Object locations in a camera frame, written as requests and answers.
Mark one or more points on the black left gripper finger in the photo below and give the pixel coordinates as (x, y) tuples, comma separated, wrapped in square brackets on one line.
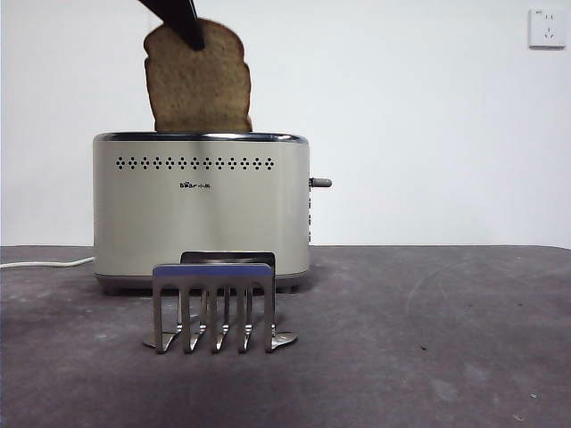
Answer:
[(180, 20)]

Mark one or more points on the brown bread slice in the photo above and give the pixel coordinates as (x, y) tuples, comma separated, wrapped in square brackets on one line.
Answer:
[(201, 93)]

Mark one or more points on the grey toaster lever knob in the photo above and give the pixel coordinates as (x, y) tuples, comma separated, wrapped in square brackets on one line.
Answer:
[(323, 182)]

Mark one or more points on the cream white toaster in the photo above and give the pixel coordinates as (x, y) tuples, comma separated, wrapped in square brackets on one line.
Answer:
[(143, 223)]

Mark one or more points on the steel toast rack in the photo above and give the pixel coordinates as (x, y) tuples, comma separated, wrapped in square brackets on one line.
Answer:
[(212, 273)]

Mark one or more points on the white wall socket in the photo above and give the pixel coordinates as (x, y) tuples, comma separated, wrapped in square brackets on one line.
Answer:
[(547, 29)]

